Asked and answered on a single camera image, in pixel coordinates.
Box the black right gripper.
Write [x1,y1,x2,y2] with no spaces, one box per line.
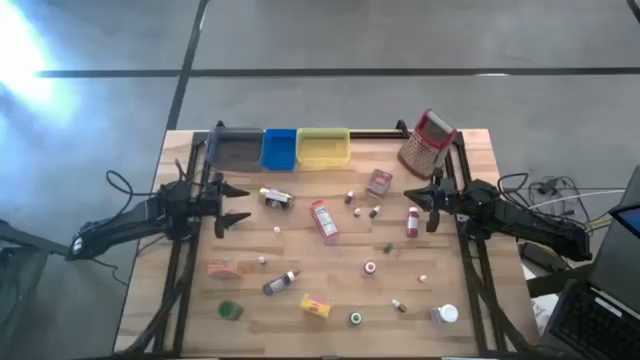
[403,168,474,234]

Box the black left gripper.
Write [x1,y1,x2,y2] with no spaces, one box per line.
[187,172,252,240]

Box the red cereal box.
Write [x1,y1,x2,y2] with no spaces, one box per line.
[309,199,341,246]

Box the green spice jar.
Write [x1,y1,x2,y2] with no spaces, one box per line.
[216,299,245,322]

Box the yellow cereal box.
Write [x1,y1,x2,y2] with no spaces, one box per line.
[298,293,333,320]

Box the red food colour bottle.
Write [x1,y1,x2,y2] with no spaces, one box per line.
[405,206,420,239]

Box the grey translucent plastic bin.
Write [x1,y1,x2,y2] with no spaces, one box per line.
[204,127,265,174]

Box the gold spice tin red label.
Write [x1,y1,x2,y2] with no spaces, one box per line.
[365,168,394,199]

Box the red metal box grater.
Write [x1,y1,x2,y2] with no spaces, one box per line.
[397,108,459,181]

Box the blue plastic bin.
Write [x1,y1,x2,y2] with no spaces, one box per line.
[260,128,299,172]

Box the violet food colour bottle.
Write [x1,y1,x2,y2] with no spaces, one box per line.
[262,269,302,297]

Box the yellow translucent plastic bin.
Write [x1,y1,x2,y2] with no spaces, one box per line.
[295,127,352,171]

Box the white-lidded seasoning jar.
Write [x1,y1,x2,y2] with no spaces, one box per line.
[429,303,460,329]

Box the black power brick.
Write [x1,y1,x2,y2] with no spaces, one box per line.
[518,241,569,274]

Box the black laptop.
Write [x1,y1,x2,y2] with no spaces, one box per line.
[541,164,640,360]

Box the blue-lit monitor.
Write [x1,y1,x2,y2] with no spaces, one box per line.
[608,202,640,240]

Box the black metal stand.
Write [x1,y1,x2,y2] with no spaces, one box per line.
[0,218,71,257]

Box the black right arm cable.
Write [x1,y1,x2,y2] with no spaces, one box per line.
[497,171,532,201]

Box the black cable bundle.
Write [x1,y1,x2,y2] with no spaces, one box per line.
[527,174,626,221]

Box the white cable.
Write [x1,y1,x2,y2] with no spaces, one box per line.
[528,188,626,210]

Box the black side table frame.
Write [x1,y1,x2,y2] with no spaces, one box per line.
[526,263,596,300]

